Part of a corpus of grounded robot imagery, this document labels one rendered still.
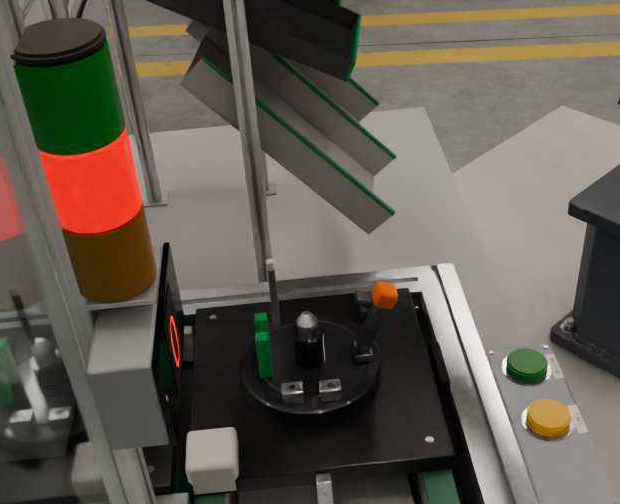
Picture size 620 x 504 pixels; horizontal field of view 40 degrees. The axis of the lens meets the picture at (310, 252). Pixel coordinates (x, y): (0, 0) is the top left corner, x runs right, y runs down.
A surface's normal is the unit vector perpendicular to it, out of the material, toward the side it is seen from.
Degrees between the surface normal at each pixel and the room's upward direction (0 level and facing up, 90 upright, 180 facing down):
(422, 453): 0
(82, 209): 90
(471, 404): 0
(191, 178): 0
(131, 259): 90
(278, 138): 90
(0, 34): 90
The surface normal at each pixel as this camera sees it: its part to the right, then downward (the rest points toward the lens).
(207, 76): -0.09, 0.60
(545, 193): -0.07, -0.80
